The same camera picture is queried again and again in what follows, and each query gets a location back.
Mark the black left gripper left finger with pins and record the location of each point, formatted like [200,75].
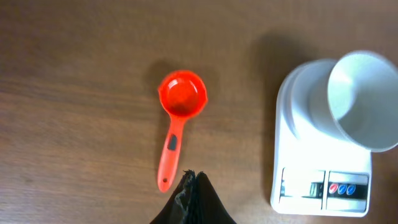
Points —
[176,209]

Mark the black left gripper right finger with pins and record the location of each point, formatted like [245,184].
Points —
[210,209]

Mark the red plastic measuring scoop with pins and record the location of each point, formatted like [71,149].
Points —
[183,95]

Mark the white digital kitchen scale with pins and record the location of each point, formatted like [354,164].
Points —
[315,174]

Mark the white round bowl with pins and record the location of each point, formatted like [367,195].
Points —
[356,101]

